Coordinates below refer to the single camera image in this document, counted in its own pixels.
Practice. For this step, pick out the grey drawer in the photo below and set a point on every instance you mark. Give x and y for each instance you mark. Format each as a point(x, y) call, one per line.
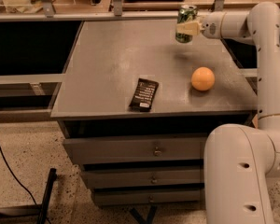
point(142, 177)
point(120, 149)
point(147, 196)

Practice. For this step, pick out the black rxbar chocolate bar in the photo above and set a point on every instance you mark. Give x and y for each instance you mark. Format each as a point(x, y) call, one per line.
point(143, 95)

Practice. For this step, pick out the grey drawer cabinet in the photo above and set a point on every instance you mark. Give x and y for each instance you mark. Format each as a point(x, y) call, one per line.
point(108, 59)

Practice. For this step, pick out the bottom grey drawer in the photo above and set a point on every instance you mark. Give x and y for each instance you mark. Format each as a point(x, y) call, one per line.
point(147, 196)

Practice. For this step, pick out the metal railing frame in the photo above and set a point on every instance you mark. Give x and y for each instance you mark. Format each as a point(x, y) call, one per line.
point(22, 10)

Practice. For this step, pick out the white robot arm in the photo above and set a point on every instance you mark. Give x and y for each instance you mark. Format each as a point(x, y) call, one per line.
point(239, 160)

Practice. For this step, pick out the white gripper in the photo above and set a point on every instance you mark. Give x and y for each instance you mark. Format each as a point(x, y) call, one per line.
point(211, 25)

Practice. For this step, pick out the top grey drawer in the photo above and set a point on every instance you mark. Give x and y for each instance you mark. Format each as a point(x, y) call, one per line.
point(120, 149)

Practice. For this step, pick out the middle grey drawer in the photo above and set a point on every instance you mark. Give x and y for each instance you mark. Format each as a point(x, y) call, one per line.
point(142, 177)

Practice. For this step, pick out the orange fruit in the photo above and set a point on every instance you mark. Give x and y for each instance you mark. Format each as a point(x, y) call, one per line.
point(203, 79)

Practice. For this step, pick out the green soda can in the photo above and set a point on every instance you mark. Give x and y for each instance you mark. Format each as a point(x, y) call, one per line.
point(185, 13)

